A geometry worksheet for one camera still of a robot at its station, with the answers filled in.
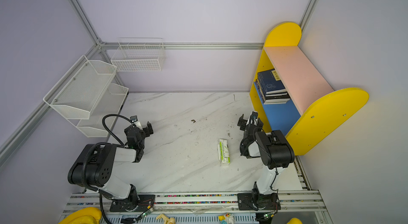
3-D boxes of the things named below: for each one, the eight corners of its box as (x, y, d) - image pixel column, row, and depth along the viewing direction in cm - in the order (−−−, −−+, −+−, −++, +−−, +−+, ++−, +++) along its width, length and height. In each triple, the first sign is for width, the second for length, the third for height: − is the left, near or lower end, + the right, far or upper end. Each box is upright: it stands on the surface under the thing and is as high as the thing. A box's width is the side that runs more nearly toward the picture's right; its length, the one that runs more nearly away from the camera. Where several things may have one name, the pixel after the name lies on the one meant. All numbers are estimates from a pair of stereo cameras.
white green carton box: (218, 164, 87) (218, 161, 84) (217, 142, 96) (217, 138, 92) (230, 164, 87) (230, 161, 84) (228, 142, 96) (228, 138, 92)
